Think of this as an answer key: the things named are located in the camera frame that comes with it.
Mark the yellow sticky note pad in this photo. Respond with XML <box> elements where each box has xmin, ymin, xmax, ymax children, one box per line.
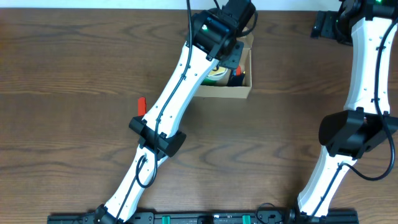
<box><xmin>208</xmin><ymin>67</ymin><xmax>228</xmax><ymax>77</ymax></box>

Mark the orange stapler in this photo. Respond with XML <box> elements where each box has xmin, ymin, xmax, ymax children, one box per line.
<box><xmin>236</xmin><ymin>66</ymin><xmax>241</xmax><ymax>76</ymax></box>

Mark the white masking tape roll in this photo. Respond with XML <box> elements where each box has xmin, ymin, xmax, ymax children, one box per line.
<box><xmin>208</xmin><ymin>69</ymin><xmax>230</xmax><ymax>82</ymax></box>

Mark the black correction tape dispenser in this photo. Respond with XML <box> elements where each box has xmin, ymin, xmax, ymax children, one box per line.
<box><xmin>226</xmin><ymin>70</ymin><xmax>245</xmax><ymax>87</ymax></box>

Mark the cardboard box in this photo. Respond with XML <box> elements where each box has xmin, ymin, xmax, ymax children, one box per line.
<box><xmin>195</xmin><ymin>34</ymin><xmax>254</xmax><ymax>98</ymax></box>

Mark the orange utility knife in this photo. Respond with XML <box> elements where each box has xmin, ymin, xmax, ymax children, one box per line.
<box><xmin>137</xmin><ymin>97</ymin><xmax>147</xmax><ymax>116</ymax></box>

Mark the green tape roll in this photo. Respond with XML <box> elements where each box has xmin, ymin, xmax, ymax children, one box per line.
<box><xmin>201</xmin><ymin>78</ymin><xmax>217</xmax><ymax>86</ymax></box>

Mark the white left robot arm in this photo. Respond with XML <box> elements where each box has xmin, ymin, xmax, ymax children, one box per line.
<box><xmin>93</xmin><ymin>9</ymin><xmax>247</xmax><ymax>223</ymax></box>

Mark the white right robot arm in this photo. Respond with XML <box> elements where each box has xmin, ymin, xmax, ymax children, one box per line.
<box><xmin>295</xmin><ymin>0</ymin><xmax>397</xmax><ymax>223</ymax></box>

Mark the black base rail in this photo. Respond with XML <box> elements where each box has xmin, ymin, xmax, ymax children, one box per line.
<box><xmin>46</xmin><ymin>208</ymin><xmax>360</xmax><ymax>224</ymax></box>

